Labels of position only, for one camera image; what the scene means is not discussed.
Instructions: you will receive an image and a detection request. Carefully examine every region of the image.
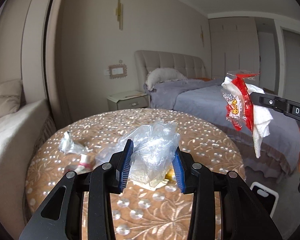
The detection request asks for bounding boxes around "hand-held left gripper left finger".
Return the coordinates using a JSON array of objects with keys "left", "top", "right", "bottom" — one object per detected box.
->
[{"left": 19, "top": 139, "right": 134, "bottom": 240}]

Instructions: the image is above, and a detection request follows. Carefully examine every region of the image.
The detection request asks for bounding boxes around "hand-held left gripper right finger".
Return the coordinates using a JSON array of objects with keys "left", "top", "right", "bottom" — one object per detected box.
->
[{"left": 172, "top": 148, "right": 283, "bottom": 240}]

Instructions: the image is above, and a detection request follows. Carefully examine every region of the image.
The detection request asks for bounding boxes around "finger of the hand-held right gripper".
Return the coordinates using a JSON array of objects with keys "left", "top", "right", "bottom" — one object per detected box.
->
[{"left": 249, "top": 92, "right": 292, "bottom": 114}]

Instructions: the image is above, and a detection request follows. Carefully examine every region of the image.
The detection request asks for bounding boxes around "white tissue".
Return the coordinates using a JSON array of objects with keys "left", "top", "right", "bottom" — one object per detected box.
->
[{"left": 221, "top": 76, "right": 274, "bottom": 158}]

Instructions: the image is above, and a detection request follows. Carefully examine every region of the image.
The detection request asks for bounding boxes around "red snack wrapper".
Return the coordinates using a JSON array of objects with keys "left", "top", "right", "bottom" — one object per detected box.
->
[{"left": 221, "top": 69, "right": 262, "bottom": 133}]

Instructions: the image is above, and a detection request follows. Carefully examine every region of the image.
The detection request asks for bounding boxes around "clear plastic bag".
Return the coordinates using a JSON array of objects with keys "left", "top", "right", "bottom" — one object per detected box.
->
[{"left": 95, "top": 120, "right": 181, "bottom": 188}]

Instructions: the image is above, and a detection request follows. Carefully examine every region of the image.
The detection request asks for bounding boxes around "white trash bin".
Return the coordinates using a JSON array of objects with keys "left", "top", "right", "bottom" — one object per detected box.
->
[{"left": 250, "top": 182, "right": 279, "bottom": 218}]

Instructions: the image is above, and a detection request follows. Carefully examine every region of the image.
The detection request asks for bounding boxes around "small white pink tube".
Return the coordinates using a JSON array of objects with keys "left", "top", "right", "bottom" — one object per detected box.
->
[{"left": 74, "top": 154, "right": 94, "bottom": 173}]

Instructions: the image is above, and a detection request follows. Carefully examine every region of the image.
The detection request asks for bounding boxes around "round table, brown patterned cloth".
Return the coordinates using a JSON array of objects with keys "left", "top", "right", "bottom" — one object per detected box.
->
[{"left": 25, "top": 109, "right": 246, "bottom": 240}]

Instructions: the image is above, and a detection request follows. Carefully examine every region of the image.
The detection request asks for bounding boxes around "white door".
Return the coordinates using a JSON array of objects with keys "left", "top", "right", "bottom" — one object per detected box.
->
[{"left": 281, "top": 27, "right": 300, "bottom": 98}]

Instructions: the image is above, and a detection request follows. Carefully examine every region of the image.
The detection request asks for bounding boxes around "crumpled clear wrapper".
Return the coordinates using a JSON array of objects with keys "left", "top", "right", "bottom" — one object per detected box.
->
[{"left": 57, "top": 131, "right": 92, "bottom": 155}]

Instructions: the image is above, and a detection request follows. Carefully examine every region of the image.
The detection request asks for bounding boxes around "white nightstand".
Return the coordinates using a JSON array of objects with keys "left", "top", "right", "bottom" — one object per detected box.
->
[{"left": 107, "top": 91, "right": 150, "bottom": 111}]

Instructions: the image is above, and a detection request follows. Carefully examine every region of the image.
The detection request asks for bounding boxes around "bed with grey bedding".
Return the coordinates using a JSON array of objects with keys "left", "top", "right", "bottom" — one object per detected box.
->
[{"left": 144, "top": 77, "right": 300, "bottom": 186}]

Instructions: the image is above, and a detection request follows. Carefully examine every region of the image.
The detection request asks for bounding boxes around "white wardrobe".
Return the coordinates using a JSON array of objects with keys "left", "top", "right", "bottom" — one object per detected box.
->
[{"left": 209, "top": 17, "right": 262, "bottom": 81}]

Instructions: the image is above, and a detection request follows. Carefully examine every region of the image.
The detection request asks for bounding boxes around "white ruffled pillow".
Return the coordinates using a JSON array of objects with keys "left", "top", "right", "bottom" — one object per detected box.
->
[{"left": 145, "top": 68, "right": 188, "bottom": 90}]

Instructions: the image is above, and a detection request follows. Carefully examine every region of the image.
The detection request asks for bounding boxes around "beige tufted headboard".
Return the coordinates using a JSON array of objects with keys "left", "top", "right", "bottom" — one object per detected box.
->
[{"left": 134, "top": 50, "right": 207, "bottom": 85}]

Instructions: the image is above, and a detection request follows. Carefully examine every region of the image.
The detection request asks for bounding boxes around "white window seat pad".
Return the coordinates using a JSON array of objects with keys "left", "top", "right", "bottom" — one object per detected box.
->
[{"left": 0, "top": 99, "right": 53, "bottom": 200}]

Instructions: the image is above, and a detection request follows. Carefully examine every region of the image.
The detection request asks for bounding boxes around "beige cushion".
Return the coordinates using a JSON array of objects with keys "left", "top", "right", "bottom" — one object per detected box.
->
[{"left": 0, "top": 79, "right": 24, "bottom": 120}]

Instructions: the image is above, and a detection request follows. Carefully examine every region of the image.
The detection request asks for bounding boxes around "ornate wall switch frame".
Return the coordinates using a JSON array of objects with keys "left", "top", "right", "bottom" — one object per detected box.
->
[{"left": 108, "top": 64, "right": 128, "bottom": 79}]

